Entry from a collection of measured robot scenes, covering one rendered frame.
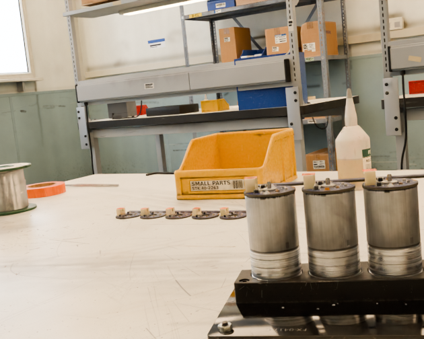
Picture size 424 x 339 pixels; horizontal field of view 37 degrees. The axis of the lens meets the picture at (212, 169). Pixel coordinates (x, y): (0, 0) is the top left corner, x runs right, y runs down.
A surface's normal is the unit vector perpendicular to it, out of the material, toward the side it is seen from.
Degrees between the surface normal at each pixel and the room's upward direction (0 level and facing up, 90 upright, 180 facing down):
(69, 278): 0
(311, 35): 93
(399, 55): 90
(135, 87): 90
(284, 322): 0
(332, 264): 90
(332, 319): 0
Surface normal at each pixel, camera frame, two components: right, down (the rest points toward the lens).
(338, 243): 0.07, 0.12
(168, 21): -0.55, 0.16
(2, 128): 0.83, -0.01
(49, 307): -0.10, -0.99
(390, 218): -0.27, 0.14
